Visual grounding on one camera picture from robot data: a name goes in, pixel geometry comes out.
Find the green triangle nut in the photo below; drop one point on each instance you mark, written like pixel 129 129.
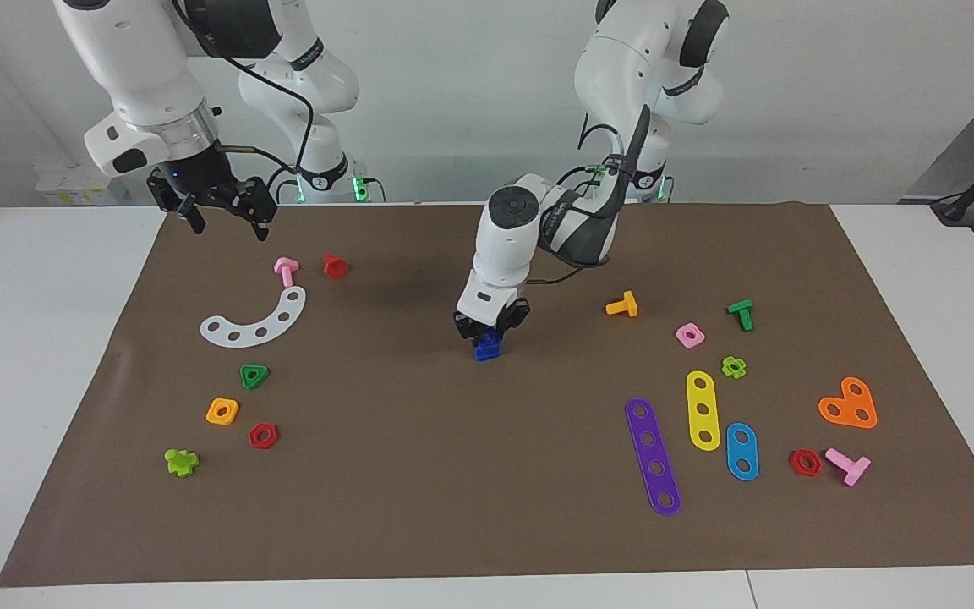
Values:
pixel 243 370

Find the white cardboard box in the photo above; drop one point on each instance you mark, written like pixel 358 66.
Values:
pixel 73 184

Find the red hexagon nut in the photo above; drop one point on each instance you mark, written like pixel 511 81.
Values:
pixel 795 467
pixel 254 440

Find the red plastic screw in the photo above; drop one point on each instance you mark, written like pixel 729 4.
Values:
pixel 335 267

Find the green plastic screw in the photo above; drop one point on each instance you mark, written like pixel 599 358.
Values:
pixel 742 315

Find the blue two-hole strip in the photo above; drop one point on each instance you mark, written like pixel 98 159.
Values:
pixel 741 452

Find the orange heart-shaped plate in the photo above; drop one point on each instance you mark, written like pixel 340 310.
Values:
pixel 850 406

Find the orange plastic screw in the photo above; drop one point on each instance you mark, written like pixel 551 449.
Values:
pixel 626 304

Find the pink square nut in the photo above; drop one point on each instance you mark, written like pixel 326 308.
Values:
pixel 680 331

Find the white curved hole strip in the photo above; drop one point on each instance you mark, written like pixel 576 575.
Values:
pixel 247 337

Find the pink plastic screw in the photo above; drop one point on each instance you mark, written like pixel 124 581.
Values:
pixel 850 467
pixel 286 269

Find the yellow three-hole strip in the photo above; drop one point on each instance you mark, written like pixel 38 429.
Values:
pixel 703 397

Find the brown table mat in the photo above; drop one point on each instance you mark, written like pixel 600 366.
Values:
pixel 487 474

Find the lime cross-head screw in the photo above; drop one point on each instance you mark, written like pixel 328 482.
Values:
pixel 178 463

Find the orange square nut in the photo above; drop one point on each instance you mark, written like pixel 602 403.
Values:
pixel 211 416

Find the lime cross nut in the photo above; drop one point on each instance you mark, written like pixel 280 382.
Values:
pixel 725 369

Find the blue square nut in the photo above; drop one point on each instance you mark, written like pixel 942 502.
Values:
pixel 487 341

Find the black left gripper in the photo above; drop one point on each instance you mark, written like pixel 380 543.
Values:
pixel 511 315

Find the purple four-hole strip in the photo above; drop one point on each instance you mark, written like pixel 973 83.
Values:
pixel 653 454

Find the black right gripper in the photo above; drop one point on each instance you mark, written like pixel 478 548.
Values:
pixel 204 173

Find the blue triangle-head screw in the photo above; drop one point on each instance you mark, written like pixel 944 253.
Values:
pixel 487 355

